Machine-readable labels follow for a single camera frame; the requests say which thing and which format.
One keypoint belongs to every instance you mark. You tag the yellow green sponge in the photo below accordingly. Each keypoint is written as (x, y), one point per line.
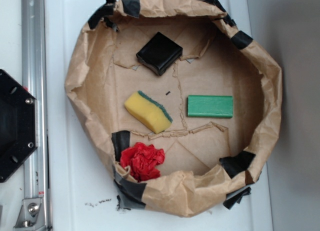
(148, 111)

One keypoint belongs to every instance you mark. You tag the brown paper bag bin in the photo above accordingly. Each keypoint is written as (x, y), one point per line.
(206, 158)

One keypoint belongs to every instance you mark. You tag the aluminium frame rail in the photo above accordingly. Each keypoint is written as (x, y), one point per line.
(36, 168)

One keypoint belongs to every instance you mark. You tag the metal corner bracket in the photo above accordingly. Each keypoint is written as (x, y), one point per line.
(31, 216)

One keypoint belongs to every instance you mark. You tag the green rectangular block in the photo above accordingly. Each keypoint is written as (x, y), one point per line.
(210, 106)

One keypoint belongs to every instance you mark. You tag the black box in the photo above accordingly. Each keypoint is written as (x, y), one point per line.
(159, 53)

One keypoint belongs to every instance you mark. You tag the crumpled red paper ball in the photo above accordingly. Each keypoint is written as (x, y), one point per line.
(143, 161)

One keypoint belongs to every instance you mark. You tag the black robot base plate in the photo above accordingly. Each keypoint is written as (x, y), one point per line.
(17, 125)

